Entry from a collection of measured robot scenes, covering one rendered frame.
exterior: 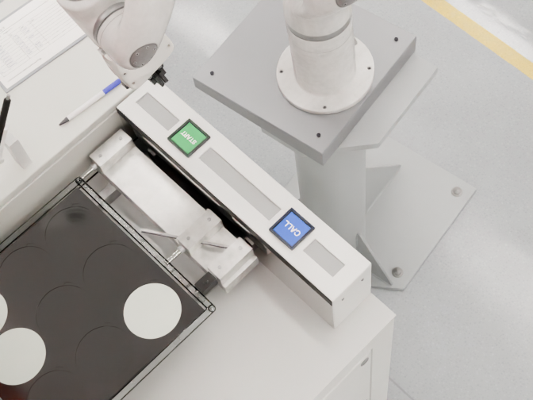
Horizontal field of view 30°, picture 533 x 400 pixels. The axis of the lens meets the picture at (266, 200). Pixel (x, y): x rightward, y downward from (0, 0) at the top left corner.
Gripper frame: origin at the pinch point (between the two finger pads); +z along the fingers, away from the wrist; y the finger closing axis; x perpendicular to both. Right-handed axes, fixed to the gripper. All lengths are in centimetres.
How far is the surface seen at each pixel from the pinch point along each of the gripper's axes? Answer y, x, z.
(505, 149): 59, -23, 127
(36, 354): -49, -13, 12
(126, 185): -17.4, 0.6, 20.4
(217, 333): -25.6, -30.5, 24.8
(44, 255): -36.2, -0.1, 14.4
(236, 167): -1.8, -15.5, 15.5
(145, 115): -5.6, 4.5, 14.7
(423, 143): 46, -5, 124
